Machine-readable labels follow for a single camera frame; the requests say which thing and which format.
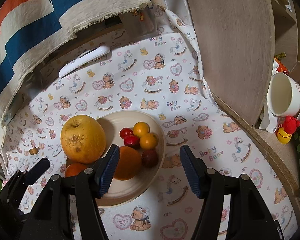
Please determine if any large orange tangerine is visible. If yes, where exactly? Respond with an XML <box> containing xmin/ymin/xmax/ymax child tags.
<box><xmin>114</xmin><ymin>146</ymin><xmax>142</xmax><ymax>180</ymax></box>

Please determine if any dark red cherry tomato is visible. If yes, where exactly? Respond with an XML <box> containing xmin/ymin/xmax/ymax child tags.
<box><xmin>123</xmin><ymin>135</ymin><xmax>140</xmax><ymax>150</ymax></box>

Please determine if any dark red small plum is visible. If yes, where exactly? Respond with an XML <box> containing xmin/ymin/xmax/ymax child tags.
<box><xmin>141</xmin><ymin>150</ymin><xmax>159</xmax><ymax>168</ymax></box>

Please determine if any small orange kumquat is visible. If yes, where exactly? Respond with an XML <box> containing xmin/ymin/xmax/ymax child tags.
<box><xmin>139</xmin><ymin>133</ymin><xmax>158</xmax><ymax>150</ymax></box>

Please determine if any yellow cherry tomato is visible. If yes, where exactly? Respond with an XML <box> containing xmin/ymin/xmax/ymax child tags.
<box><xmin>133</xmin><ymin>122</ymin><xmax>150</xmax><ymax>137</ymax></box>

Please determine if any cream round plate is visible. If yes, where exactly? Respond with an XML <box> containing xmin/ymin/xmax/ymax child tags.
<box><xmin>65</xmin><ymin>109</ymin><xmax>166</xmax><ymax>207</ymax></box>

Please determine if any large yellow pomelo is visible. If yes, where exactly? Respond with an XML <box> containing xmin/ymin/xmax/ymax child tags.
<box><xmin>61</xmin><ymin>115</ymin><xmax>107</xmax><ymax>164</ymax></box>

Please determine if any red yellow toy figure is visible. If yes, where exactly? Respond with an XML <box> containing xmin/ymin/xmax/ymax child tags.
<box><xmin>277</xmin><ymin>115</ymin><xmax>300</xmax><ymax>144</ymax></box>

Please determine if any white ceramic mug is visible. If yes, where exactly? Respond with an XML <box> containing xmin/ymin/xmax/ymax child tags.
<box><xmin>267</xmin><ymin>73</ymin><xmax>300</xmax><ymax>117</ymax></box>

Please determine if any baby bear print cloth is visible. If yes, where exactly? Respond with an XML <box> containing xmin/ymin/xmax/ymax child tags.
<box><xmin>1</xmin><ymin>8</ymin><xmax>298</xmax><ymax>239</ymax></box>

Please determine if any wooden round board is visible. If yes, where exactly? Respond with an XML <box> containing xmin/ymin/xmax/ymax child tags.
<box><xmin>187</xmin><ymin>0</ymin><xmax>300</xmax><ymax>222</ymax></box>

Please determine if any striped Paris canvas cloth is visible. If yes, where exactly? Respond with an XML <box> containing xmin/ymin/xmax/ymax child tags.
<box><xmin>0</xmin><ymin>0</ymin><xmax>151</xmax><ymax>150</ymax></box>

